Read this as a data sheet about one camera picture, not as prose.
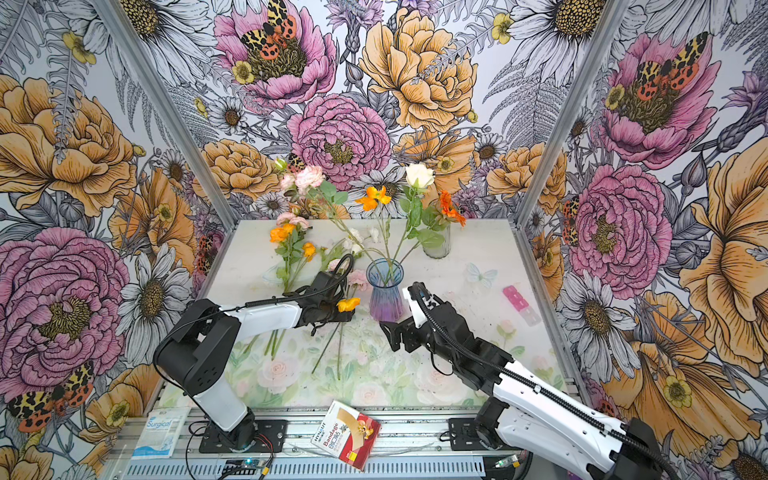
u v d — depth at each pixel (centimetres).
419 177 72
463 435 73
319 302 74
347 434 72
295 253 109
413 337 65
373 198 72
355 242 108
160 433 75
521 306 96
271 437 73
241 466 71
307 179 68
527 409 49
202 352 47
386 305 96
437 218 70
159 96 85
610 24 73
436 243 75
